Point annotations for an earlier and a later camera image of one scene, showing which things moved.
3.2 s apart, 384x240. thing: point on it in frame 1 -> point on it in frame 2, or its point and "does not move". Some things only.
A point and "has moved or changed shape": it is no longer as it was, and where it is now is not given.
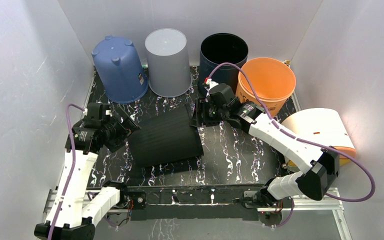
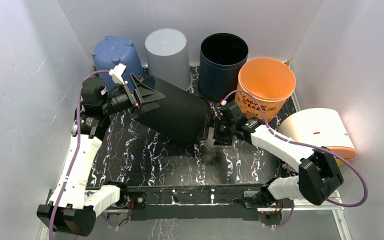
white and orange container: x=323 y=127 does not move
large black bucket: x=165 y=136 has moved or changed shape
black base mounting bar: x=223 y=202 does not move
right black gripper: x=199 y=114 -> x=217 y=129
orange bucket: x=274 y=80 does not move
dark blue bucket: x=217 y=49 does not move
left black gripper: x=127 y=127 -> x=145 y=94
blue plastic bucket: x=120 y=69 does not move
